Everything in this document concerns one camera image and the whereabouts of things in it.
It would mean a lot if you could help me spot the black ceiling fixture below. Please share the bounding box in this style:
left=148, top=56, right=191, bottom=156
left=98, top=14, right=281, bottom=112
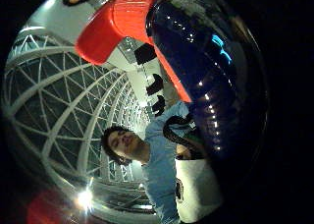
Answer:
left=133, top=42, right=158, bottom=66
left=145, top=74, right=165, bottom=96
left=151, top=94, right=167, bottom=117

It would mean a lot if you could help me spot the the person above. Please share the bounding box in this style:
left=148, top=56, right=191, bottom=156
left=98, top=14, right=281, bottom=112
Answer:
left=100, top=100, right=201, bottom=224

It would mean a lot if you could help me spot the white box with black print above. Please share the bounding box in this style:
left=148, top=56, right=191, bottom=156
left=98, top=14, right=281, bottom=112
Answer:
left=175, top=157, right=225, bottom=224

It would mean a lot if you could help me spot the bright ceiling lamp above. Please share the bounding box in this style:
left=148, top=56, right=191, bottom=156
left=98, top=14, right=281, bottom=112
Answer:
left=76, top=188, right=95, bottom=212

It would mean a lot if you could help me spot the red blurred object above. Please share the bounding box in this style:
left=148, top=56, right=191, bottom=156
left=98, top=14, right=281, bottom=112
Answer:
left=26, top=190, right=68, bottom=224

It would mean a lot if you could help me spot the white lattice roof frame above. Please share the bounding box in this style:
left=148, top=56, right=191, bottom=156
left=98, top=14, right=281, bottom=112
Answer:
left=2, top=27, right=155, bottom=215

